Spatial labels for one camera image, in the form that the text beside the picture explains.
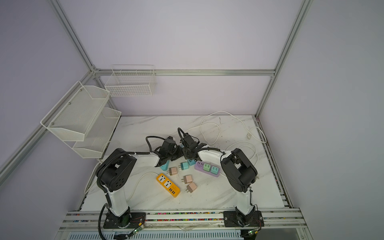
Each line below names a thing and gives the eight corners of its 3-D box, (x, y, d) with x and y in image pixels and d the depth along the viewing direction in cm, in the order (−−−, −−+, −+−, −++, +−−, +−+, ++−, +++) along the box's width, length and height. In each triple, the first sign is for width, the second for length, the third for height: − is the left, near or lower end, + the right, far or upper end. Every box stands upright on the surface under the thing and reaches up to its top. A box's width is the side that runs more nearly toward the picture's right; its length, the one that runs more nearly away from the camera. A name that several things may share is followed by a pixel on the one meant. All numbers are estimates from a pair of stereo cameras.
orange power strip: (154, 180, 89) (153, 178, 86) (161, 173, 91) (160, 171, 89) (175, 199, 82) (175, 198, 79) (182, 191, 84) (181, 190, 82)
